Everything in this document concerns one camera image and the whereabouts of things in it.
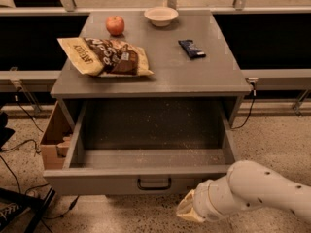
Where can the black power cable cabinet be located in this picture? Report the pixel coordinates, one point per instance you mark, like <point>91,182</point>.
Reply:
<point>253,84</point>

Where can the blue snack bar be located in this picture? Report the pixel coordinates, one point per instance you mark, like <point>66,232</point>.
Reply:
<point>191,49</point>

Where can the grey top drawer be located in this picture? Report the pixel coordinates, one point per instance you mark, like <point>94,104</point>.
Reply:
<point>141,146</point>

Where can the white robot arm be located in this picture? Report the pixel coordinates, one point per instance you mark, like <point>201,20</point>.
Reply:
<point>246,186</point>

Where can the black tripod stand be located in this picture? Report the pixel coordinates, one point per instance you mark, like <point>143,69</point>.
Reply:
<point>17,203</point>

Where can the red apple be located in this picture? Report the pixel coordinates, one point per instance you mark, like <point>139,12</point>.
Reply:
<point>115,25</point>

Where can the grey drawer cabinet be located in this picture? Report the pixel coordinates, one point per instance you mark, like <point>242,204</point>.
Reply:
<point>175,74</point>

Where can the cardboard box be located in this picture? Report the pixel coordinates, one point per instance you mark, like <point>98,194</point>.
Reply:
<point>56,139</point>

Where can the white bowl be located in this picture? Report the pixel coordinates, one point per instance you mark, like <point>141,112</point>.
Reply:
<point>161,16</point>

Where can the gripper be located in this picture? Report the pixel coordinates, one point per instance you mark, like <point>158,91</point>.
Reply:
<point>201,200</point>

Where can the brown chip bag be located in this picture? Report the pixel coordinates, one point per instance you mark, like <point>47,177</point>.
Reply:
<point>105,57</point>

